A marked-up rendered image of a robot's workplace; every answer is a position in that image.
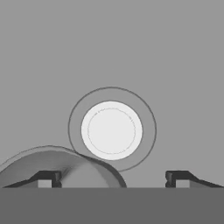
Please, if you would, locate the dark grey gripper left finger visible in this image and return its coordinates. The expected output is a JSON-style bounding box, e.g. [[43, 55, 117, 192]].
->
[[3, 170, 63, 189]]

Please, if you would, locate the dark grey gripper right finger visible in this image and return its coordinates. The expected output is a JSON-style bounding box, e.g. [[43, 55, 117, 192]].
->
[[164, 170, 224, 189]]

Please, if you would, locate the glass cup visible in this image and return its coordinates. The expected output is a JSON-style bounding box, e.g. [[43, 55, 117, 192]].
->
[[0, 144, 128, 189], [67, 86, 158, 173]]

